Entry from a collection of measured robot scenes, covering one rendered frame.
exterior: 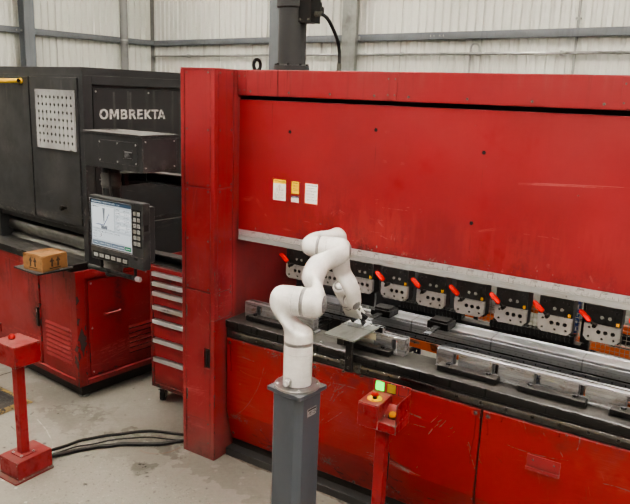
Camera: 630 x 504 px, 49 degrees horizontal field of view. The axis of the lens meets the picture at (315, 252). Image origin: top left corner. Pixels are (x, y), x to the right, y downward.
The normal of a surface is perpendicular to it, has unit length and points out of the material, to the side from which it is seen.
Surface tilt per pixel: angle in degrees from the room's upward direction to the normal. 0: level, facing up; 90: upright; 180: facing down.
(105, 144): 90
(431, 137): 90
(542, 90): 90
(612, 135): 90
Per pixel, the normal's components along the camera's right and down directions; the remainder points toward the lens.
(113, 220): -0.59, 0.16
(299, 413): 0.11, 0.22
